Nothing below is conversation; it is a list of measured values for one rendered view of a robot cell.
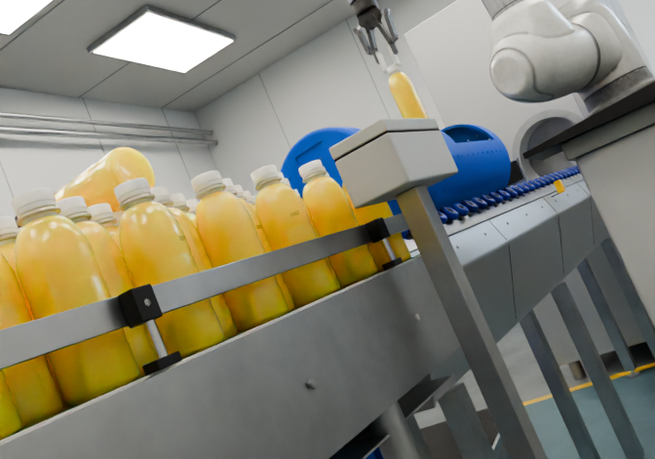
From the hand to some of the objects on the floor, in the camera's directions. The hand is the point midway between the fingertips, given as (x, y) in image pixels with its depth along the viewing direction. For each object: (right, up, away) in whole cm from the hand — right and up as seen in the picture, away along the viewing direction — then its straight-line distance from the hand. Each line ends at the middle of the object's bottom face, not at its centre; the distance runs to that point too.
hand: (388, 58), depth 205 cm
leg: (+81, -129, +5) cm, 152 cm away
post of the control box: (+33, -136, -113) cm, 179 cm away
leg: (+132, -117, +88) cm, 197 cm away
